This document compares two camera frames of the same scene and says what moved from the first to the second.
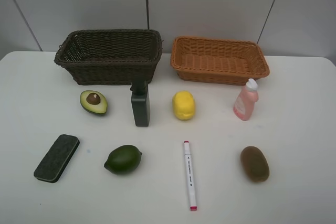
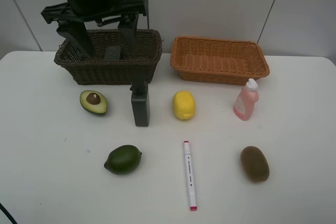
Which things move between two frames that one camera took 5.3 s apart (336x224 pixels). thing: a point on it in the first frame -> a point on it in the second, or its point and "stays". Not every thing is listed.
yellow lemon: [184, 104] stays
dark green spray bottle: [140, 99] stays
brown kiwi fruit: [255, 163] stays
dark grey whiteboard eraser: [51, 166] -> [112, 53]
